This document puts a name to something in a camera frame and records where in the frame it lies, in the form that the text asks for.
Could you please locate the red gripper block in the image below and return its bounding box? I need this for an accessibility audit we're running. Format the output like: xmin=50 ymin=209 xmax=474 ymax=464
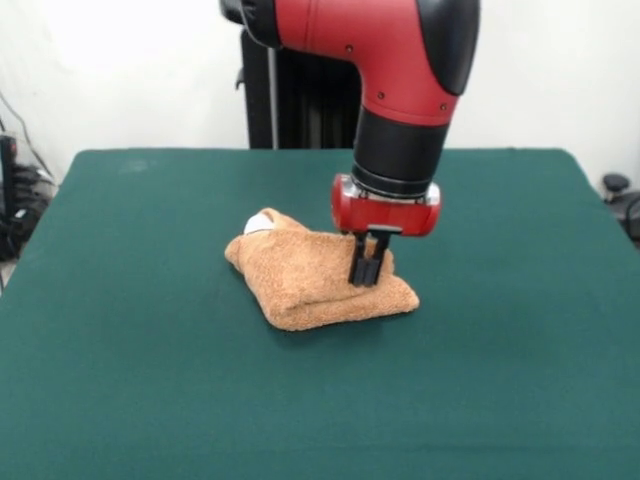
xmin=331 ymin=173 xmax=443 ymax=289

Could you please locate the tan terry towel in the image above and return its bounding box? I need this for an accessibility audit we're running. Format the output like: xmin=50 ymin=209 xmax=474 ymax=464
xmin=223 ymin=207 xmax=421 ymax=332

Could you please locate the dark green table cloth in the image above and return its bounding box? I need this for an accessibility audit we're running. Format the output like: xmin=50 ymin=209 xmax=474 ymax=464
xmin=0 ymin=147 xmax=640 ymax=480

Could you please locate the black chair base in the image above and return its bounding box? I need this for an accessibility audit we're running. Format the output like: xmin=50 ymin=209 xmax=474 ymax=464
xmin=601 ymin=172 xmax=640 ymax=251

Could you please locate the black box device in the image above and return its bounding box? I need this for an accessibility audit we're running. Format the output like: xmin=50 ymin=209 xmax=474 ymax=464
xmin=0 ymin=133 xmax=21 ymax=221

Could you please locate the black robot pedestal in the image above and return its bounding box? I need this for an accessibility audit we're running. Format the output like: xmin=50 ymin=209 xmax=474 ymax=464
xmin=234 ymin=29 xmax=362 ymax=150

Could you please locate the black cable bundle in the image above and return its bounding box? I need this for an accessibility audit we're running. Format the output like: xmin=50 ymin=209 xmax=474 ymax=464
xmin=0 ymin=164 xmax=55 ymax=261

